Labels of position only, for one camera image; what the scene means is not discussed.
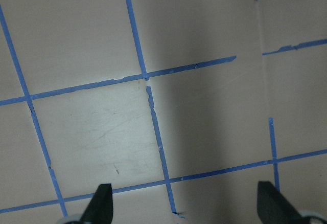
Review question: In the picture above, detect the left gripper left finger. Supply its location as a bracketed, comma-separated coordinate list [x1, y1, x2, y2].
[79, 184, 113, 224]

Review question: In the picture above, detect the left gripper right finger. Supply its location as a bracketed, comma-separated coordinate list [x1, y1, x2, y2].
[256, 181, 307, 224]

